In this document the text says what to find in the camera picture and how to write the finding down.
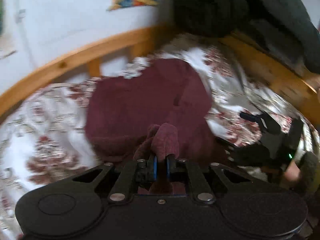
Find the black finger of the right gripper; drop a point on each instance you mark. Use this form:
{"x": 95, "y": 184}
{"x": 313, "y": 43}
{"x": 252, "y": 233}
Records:
{"x": 265, "y": 122}

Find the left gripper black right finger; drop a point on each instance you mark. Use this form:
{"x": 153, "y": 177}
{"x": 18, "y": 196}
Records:
{"x": 190, "y": 177}

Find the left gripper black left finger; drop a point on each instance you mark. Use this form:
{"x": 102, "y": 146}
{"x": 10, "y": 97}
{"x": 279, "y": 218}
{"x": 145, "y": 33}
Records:
{"x": 135, "y": 175}

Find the wooden bed frame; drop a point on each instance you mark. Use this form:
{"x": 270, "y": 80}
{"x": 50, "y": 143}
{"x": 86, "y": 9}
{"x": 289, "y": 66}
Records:
{"x": 140, "y": 42}

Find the white floral bedspread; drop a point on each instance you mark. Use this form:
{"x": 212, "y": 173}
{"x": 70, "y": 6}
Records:
{"x": 44, "y": 140}

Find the person's right hand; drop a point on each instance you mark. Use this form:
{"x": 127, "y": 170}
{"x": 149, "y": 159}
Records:
{"x": 302, "y": 177}

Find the maroon cloth garment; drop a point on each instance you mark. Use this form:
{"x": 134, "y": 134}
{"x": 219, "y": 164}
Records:
{"x": 160, "y": 113}

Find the dark green clothing pile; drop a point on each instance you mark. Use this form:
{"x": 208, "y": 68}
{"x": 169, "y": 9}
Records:
{"x": 282, "y": 27}

